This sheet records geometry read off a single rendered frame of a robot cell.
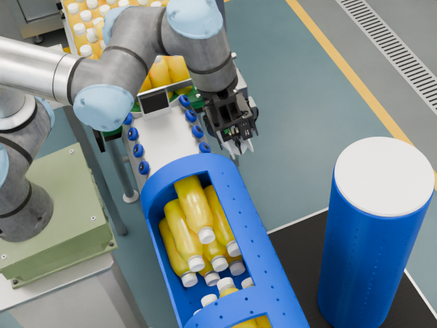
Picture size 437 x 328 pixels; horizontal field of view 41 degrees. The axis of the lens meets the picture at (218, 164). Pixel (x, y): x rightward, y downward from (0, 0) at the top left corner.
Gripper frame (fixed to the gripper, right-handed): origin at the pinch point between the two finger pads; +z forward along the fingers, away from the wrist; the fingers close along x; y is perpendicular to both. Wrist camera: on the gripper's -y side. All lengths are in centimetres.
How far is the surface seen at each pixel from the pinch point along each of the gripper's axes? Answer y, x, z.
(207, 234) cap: -8.0, -13.9, 34.2
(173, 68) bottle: -84, -7, 42
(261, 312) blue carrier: 18.0, -8.2, 31.6
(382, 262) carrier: -8, 31, 82
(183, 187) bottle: -22.6, -15.5, 31.6
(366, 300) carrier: -11, 25, 110
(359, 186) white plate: -18, 30, 54
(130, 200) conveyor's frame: -118, -53, 136
